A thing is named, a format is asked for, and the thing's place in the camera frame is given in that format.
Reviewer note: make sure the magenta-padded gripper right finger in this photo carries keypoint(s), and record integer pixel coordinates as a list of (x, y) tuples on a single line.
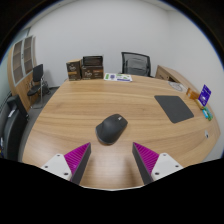
[(148, 160)]

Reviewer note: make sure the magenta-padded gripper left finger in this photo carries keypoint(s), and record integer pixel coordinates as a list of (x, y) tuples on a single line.
[(76, 160)]

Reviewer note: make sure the dark grey computer mouse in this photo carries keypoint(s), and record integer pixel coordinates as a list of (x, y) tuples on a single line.
[(111, 130)]

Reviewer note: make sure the dark grey mouse pad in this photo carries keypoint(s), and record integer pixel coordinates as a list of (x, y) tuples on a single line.
[(174, 108)]

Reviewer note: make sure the black swivel chair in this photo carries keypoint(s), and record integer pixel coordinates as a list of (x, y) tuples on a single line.
[(13, 130)]

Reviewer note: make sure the blue packet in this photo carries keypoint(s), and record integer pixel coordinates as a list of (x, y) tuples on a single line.
[(205, 113)]

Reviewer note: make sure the small tan box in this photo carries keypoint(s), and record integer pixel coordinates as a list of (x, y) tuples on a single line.
[(199, 104)]

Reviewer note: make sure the green packet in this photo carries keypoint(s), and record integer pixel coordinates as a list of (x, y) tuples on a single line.
[(209, 114)]

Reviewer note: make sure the round grey printed disc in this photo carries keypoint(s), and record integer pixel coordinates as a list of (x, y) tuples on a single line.
[(176, 86)]

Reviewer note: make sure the orange cardboard box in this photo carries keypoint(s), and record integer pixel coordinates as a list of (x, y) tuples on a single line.
[(192, 93)]

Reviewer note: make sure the purple card package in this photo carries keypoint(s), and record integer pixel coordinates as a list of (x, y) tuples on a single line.
[(204, 95)]

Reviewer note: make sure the white sheet green purple print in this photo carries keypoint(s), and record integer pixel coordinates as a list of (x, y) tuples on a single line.
[(118, 77)]

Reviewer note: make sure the wooden side desk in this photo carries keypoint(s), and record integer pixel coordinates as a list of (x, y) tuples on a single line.
[(166, 73)]

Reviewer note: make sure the black visitor chair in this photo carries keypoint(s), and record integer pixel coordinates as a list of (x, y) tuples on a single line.
[(37, 73)]

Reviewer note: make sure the grey backpack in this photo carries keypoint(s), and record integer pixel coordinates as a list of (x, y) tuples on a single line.
[(136, 66)]

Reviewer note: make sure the black mesh office chair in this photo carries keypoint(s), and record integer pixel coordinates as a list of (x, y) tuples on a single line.
[(124, 63)]

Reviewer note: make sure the black box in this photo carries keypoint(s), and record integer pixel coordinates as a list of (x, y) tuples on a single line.
[(92, 60)]

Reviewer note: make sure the wooden shelf unit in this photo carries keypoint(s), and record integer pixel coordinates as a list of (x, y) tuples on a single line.
[(20, 66)]

